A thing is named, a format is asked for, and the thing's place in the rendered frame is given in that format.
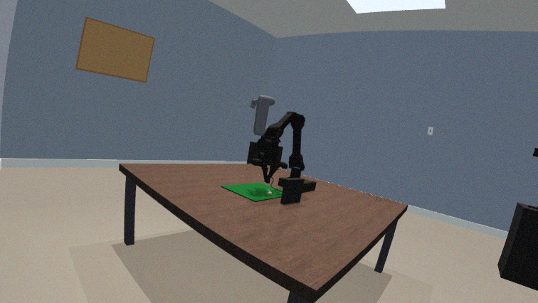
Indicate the green circuit board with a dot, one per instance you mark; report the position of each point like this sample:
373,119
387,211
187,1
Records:
255,192

